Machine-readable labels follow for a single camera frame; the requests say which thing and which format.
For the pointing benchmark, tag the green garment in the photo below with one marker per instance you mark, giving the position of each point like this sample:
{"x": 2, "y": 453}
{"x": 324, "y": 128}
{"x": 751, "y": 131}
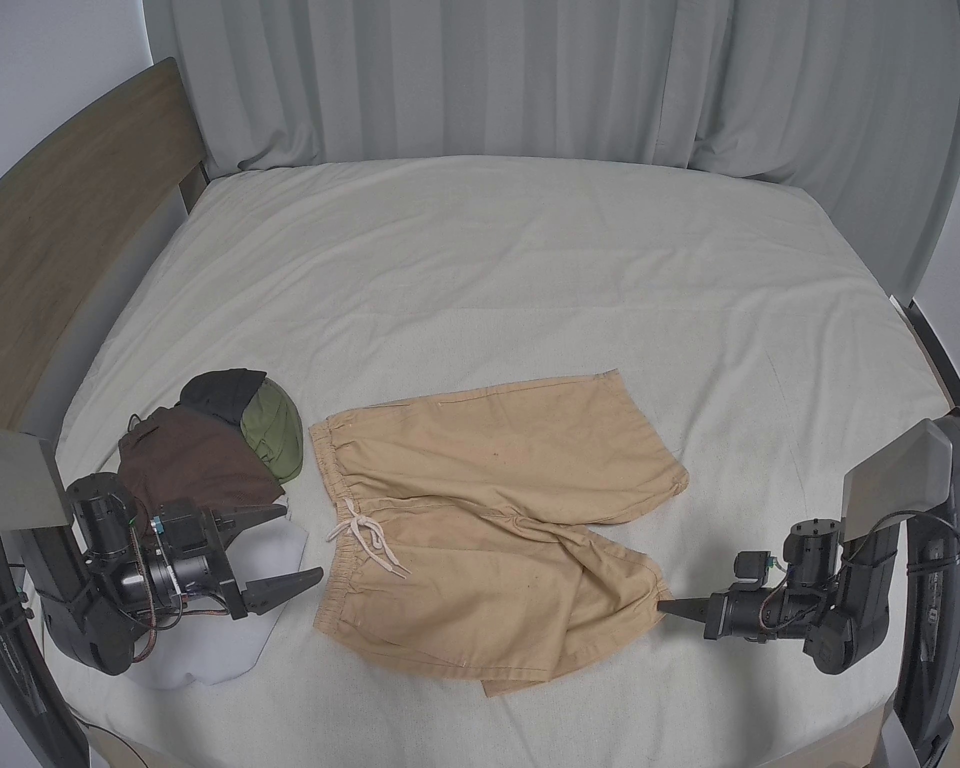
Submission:
{"x": 274, "y": 435}

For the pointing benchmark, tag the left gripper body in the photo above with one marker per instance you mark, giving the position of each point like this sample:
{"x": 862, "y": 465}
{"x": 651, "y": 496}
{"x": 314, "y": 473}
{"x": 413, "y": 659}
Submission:
{"x": 195, "y": 577}

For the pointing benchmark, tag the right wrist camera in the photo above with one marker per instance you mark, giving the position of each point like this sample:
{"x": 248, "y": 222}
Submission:
{"x": 752, "y": 568}

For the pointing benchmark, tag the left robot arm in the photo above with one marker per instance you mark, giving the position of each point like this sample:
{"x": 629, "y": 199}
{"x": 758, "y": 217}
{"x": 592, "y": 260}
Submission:
{"x": 105, "y": 510}

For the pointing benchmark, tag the bed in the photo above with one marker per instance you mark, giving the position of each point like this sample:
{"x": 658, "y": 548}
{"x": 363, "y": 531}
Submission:
{"x": 525, "y": 262}

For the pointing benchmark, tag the white garment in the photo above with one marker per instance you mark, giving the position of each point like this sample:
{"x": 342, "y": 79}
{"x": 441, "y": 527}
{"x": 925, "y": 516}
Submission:
{"x": 202, "y": 652}

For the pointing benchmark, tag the white curtain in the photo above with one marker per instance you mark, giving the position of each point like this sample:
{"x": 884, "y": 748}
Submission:
{"x": 412, "y": 75}
{"x": 825, "y": 90}

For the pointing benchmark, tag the brown garment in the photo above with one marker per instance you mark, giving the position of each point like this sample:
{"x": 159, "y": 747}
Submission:
{"x": 195, "y": 457}

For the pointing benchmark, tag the tan shorts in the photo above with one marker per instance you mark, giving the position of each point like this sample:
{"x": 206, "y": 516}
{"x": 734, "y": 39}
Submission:
{"x": 487, "y": 465}

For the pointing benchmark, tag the black garment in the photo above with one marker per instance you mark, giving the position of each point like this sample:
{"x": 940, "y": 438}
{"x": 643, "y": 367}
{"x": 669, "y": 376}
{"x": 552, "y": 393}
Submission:
{"x": 217, "y": 390}

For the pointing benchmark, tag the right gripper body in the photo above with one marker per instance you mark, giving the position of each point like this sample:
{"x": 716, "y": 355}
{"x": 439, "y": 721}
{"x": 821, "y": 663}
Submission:
{"x": 742, "y": 615}

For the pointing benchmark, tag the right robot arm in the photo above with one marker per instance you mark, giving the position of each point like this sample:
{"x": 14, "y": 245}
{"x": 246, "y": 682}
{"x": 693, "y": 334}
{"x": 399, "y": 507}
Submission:
{"x": 892, "y": 480}

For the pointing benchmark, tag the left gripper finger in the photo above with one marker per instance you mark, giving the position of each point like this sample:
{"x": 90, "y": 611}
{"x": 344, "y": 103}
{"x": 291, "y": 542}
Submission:
{"x": 274, "y": 591}
{"x": 240, "y": 521}

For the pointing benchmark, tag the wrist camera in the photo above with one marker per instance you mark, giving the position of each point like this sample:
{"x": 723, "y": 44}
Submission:
{"x": 752, "y": 568}
{"x": 180, "y": 525}

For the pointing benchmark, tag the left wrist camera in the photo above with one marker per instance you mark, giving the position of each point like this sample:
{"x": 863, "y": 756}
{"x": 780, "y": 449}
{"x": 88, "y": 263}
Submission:
{"x": 180, "y": 525}

